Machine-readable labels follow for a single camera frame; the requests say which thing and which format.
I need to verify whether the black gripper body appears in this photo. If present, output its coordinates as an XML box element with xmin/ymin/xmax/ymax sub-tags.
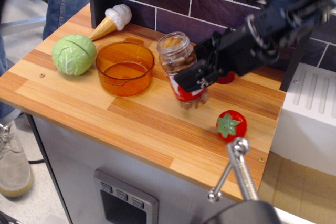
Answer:
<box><xmin>194</xmin><ymin>15</ymin><xmax>279</xmax><ymax>78</ymax></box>

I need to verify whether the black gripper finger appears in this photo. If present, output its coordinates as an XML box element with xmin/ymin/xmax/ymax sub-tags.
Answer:
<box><xmin>187</xmin><ymin>47</ymin><xmax>197</xmax><ymax>63</ymax></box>
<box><xmin>174</xmin><ymin>60</ymin><xmax>218</xmax><ymax>92</ymax></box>

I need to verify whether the clear almond jar red label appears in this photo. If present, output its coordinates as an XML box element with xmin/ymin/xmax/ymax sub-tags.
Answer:
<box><xmin>156</xmin><ymin>31</ymin><xmax>208</xmax><ymax>110</ymax></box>

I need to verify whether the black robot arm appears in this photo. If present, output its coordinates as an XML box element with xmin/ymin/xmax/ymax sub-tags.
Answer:
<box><xmin>174</xmin><ymin>0</ymin><xmax>335</xmax><ymax>92</ymax></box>

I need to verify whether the orange transparent plastic pot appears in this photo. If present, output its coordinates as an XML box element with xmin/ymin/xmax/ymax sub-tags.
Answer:
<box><xmin>96</xmin><ymin>38</ymin><xmax>155</xmax><ymax>97</ymax></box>

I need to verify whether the red plastic jar lid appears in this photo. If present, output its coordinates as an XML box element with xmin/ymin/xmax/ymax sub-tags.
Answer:
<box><xmin>217</xmin><ymin>72</ymin><xmax>235</xmax><ymax>84</ymax></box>

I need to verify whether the red toy strawberry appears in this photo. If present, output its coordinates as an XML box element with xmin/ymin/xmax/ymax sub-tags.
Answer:
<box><xmin>216</xmin><ymin>110</ymin><xmax>247</xmax><ymax>142</ymax></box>

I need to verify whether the toy ice cream cone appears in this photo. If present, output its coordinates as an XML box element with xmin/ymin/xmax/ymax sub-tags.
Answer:
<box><xmin>89</xmin><ymin>4</ymin><xmax>132</xmax><ymax>41</ymax></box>

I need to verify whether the white toy sink unit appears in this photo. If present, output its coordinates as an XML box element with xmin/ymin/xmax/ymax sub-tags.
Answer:
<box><xmin>271</xmin><ymin>63</ymin><xmax>335</xmax><ymax>175</ymax></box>

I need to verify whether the green toy cabbage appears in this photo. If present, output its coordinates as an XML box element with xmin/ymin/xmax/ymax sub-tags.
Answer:
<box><xmin>51</xmin><ymin>34</ymin><xmax>97</xmax><ymax>76</ymax></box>

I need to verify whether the grey toy oven panel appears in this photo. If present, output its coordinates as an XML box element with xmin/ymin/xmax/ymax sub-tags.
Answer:
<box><xmin>95</xmin><ymin>170</ymin><xmax>159</xmax><ymax>224</ymax></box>

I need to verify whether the beige suede shoe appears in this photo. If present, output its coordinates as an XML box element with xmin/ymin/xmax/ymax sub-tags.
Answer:
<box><xmin>1</xmin><ymin>121</ymin><xmax>33</xmax><ymax>198</ymax></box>

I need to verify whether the black vertical frame post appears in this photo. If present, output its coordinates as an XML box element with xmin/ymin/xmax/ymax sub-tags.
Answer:
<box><xmin>279</xmin><ymin>31</ymin><xmax>312</xmax><ymax>92</ymax></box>

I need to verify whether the metal clamp screw handle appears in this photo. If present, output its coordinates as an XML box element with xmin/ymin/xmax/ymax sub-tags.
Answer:
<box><xmin>207</xmin><ymin>137</ymin><xmax>283</xmax><ymax>224</ymax></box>

